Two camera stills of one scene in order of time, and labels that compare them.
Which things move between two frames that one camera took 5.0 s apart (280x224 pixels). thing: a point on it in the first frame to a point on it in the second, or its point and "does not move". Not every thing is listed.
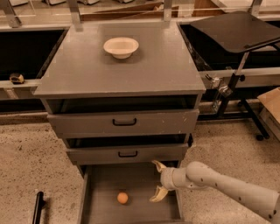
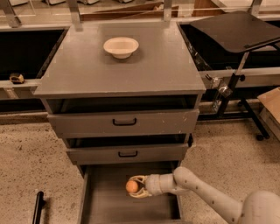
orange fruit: x=122 y=198 to x=131 y=186
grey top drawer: x=123 y=122 does not move
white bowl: x=121 y=47 does not move
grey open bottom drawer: x=121 y=194 does not move
